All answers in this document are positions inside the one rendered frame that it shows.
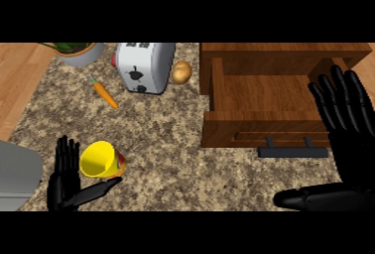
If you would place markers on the grey plant pot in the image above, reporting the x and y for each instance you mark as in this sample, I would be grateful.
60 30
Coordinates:
79 52

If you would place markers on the brown potato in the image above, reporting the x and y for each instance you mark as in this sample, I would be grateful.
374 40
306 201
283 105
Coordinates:
181 72

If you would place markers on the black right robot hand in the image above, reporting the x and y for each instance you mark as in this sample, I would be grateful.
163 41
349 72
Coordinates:
348 132

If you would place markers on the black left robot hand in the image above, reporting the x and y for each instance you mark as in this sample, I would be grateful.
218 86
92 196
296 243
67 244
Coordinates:
64 185

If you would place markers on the yellow cup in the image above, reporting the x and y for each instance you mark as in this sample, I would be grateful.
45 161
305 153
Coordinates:
101 160

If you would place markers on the white toaster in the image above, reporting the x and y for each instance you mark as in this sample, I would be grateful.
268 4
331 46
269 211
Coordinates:
145 66

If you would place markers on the wooden drawer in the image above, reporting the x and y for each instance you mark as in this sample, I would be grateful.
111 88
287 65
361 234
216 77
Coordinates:
263 109

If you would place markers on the wooden cabinet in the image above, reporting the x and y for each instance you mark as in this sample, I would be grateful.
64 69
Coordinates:
274 59

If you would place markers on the orange carrot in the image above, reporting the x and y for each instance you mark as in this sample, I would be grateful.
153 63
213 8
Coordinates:
105 94

